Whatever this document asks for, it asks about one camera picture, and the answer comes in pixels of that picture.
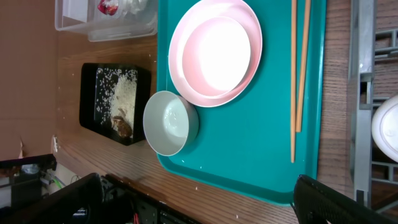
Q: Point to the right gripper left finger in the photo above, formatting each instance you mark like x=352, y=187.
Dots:
x=60, y=206

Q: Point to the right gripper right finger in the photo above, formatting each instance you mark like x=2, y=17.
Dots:
x=315, y=202

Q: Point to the brown food scrap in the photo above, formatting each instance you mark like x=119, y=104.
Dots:
x=122, y=128

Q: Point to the white cup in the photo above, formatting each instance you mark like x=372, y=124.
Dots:
x=384, y=128

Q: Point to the rice grains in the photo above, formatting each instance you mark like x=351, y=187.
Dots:
x=115, y=96

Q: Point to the small grey bowl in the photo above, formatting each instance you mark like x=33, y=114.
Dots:
x=170, y=123

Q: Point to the pink bowl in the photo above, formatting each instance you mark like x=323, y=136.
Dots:
x=216, y=57

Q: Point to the red snack wrapper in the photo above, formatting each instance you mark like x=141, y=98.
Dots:
x=108, y=7

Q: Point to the pink round plate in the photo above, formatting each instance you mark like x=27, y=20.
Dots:
x=183, y=46

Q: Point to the grey dishwasher rack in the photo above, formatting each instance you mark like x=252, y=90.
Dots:
x=372, y=79

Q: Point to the teal serving tray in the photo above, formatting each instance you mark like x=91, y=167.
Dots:
x=244, y=145

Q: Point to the black rectangular tray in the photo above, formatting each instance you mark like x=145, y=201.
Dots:
x=87, y=102

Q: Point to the right wooden chopstick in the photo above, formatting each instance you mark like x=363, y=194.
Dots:
x=303, y=65

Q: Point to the wooden chopstick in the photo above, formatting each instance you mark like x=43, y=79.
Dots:
x=303, y=65
x=293, y=73

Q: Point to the clear plastic bin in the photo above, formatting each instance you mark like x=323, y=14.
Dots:
x=133, y=19

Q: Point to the left wooden chopstick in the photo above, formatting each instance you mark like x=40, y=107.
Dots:
x=293, y=73

